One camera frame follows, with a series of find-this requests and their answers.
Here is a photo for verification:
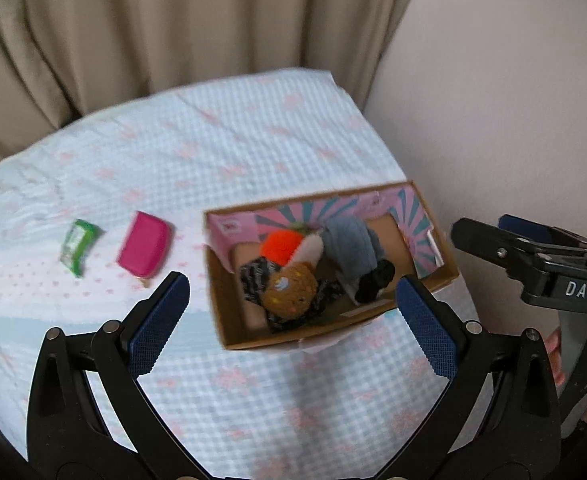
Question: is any brown knitted plush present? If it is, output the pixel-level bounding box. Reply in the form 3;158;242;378
263;261;319;322

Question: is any grey sock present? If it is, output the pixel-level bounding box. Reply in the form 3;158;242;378
320;216;390;287

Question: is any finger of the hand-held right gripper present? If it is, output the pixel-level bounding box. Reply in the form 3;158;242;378
498;214;581;248
450;217;544;283

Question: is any white sock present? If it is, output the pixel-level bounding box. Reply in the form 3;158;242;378
286;233;325;274

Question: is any green tissue packet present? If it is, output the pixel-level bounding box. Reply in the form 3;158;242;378
59;218;104;279

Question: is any orange plush toy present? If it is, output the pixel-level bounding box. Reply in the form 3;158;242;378
259;222;320;266

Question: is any pink zip pouch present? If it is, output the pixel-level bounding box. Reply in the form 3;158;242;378
116;210;175;289

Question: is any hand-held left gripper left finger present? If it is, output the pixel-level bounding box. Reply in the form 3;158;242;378
26;271;210;480

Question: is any beige curtain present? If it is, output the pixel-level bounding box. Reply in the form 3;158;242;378
0;0;420;187

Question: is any black sock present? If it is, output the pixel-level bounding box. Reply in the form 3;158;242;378
355;260;397;305

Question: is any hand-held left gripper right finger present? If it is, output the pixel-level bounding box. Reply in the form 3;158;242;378
395;274;562;480

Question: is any person's right hand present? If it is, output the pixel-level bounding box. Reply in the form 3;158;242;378
545;316;587;390

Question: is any dark patterned scrunchie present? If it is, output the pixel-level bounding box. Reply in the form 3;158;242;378
238;256;345;334

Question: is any pink printed cardboard box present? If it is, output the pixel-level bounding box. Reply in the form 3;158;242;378
202;179;461;352

